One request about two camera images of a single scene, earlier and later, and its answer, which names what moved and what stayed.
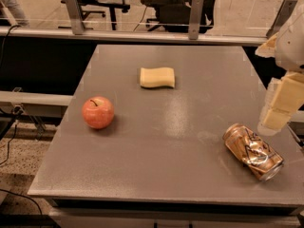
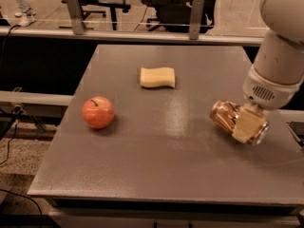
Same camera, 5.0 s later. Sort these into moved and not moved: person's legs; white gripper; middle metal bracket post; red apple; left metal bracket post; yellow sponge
Moved: white gripper; person's legs
Not moved: red apple; middle metal bracket post; left metal bracket post; yellow sponge
